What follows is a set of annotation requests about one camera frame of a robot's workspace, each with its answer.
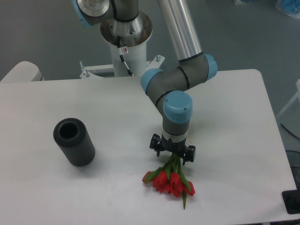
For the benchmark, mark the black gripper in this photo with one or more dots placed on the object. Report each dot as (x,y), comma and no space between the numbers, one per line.
(187,153)

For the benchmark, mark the red tulip bouquet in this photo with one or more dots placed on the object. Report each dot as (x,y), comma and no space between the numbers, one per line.
(170,178)

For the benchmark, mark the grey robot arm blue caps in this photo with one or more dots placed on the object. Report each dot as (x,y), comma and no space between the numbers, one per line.
(166,90)

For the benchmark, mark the black ribbed cylindrical vase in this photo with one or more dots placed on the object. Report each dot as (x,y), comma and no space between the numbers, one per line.
(72,137)

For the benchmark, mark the black device at table corner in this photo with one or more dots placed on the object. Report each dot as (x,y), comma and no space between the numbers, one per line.
(292,201)

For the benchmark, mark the white chair backrest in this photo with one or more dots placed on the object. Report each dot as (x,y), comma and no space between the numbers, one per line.
(23,72)

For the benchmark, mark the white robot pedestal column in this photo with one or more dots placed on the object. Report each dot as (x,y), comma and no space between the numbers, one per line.
(127,41)

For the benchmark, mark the white frame at right edge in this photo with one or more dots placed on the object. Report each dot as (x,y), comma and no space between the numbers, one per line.
(295,97)

